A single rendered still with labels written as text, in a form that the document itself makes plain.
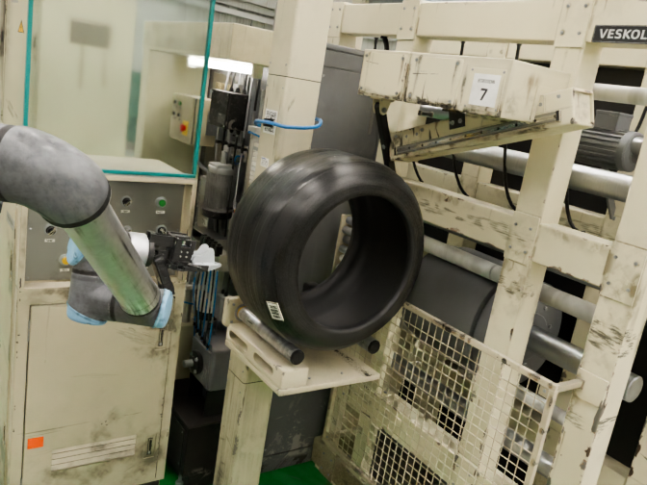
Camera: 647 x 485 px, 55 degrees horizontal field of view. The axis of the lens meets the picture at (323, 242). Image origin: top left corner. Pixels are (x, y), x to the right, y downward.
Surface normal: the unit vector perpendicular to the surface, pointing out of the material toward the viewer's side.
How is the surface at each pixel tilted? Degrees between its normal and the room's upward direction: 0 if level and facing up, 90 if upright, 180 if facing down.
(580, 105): 72
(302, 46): 90
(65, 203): 108
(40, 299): 90
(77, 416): 90
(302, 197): 60
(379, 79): 90
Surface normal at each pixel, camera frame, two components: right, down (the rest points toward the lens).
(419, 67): -0.82, 0.00
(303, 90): 0.55, 0.29
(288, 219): -0.11, -0.12
